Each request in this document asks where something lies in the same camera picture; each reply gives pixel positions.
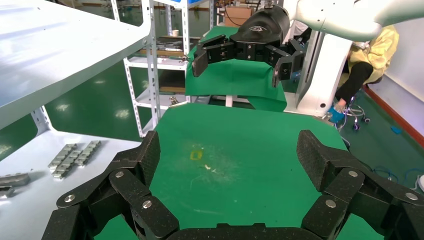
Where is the blue gloved hand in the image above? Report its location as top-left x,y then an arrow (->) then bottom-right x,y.
329,101 -> 348,124

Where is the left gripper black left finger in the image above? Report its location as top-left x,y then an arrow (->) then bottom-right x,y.
41,130 -> 180,240

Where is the blue floor cable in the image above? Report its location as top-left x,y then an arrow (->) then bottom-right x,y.
371,165 -> 424,191

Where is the wheeled stool base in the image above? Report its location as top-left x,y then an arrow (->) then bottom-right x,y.
344,95 -> 372,132

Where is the metal parts pile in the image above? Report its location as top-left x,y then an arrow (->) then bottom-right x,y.
154,35 -> 187,55

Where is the person in yellow jacket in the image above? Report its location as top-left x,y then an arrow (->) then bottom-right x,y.
337,24 -> 400,89

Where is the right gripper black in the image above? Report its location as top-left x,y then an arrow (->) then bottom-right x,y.
192,5 -> 306,89

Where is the grey metal rail part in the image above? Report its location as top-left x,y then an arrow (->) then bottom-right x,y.
0,172 -> 31,188

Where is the silver binder clip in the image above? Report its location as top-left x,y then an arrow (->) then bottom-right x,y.
168,95 -> 189,108

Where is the white metal shelf rack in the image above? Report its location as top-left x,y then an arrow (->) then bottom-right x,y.
0,0 -> 164,240

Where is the white perforated storage rack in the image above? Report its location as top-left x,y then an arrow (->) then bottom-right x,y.
110,0 -> 220,139

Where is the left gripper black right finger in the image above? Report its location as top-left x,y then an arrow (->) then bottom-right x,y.
296,129 -> 424,240

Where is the white robot torso column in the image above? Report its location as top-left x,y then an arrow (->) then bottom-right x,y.
295,29 -> 353,117

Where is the cardboard box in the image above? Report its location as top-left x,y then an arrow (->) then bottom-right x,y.
224,6 -> 253,28

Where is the notched grey metal strip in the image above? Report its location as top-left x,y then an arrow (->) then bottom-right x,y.
47,143 -> 78,170
74,140 -> 102,167
52,149 -> 82,180

